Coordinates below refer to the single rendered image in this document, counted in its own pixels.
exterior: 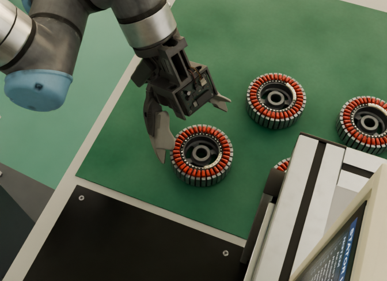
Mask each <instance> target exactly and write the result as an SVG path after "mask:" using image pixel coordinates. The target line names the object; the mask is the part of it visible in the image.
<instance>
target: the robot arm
mask: <svg viewBox="0 0 387 281"><path fill-rule="evenodd" d="M21 1H22V4H23V7H24V9H25V11H26V12H27V13H28V15H27V14H25V13H24V12H23V11H22V10H20V9H19V8H18V7H16V6H15V5H14V4H12V3H11V2H10V1H8V0H0V71H1V72H3V73H4V74H6V77H5V79H4V82H5V85H4V92H5V94H6V96H7V97H9V98H10V101H12V102H13V103H15V104H16V105H18V106H20V107H23V108H25V109H29V110H31V111H38V112H49V111H51V110H56V109H58V108H60V107H61V106H62V105H63V103H64V101H65V99H66V96H67V92H68V89H69V86H70V84H71V83H72V82H73V72H74V68H75V64H76V61H77V56H78V53H79V48H80V46H81V42H82V38H83V35H84V31H85V27H86V23H87V20H88V16H89V15H90V14H92V13H96V12H100V11H103V10H107V9H108V8H111V9H112V11H113V13H114V15H115V17H116V19H117V21H118V23H119V25H120V27H121V29H122V31H123V34H124V36H125V38H126V40H127V42H128V44H129V45H130V46H131V47H132V48H133V50H134V52H135V54H136V56H137V57H139V58H143V59H142V61H141V62H140V64H138V65H137V67H136V69H135V71H134V72H133V74H132V76H131V79H132V81H133V82H134V83H135V84H136V86H137V87H141V86H142V85H144V84H145V83H147V87H146V98H145V102H144V105H143V117H144V120H145V125H146V129H147V133H148V134H149V137H150V141H151V144H152V147H153V149H154V152H155V154H156V156H157V158H158V159H159V161H160V162H161V163H162V164H164V163H165V157H166V151H165V149H166V150H173V149H174V147H175V138H174V136H173V135H172V133H171V131H170V129H169V121H170V118H169V114H168V112H167V111H162V106H161V105H163V106H168V107H169V108H171V109H173V111H174V113H175V115H176V117H178V118H180V119H183V120H186V118H185V115H186V116H189V117H190V116H191V115H192V114H193V113H194V112H196V111H197V110H198V109H199V108H201V107H202V106H203V105H204V104H206V103H207V102H210V103H212V104H213V106H214V107H216V108H218V109H220V110H222V111H225V112H227V106H226V103H225V102H231V100H230V99H228V98H226V97H224V96H221V95H220V93H219V92H218V91H217V89H216V87H215V85H214V81H213V79H212V77H211V74H210V72H209V69H208V67H207V66H205V65H203V64H199V63H195V62H192V61H189V60H188V57H187V54H186V53H185V50H184V48H185V47H186V46H188V44H187V42H186V39H185V37H182V36H180V33H179V31H178V29H177V24H176V21H175V19H174V16H173V14H172V11H171V9H170V6H171V5H170V3H169V2H168V1H167V0H21ZM207 75H208V76H207ZM209 79H210V80H209ZM160 104H161V105H160Z"/></svg>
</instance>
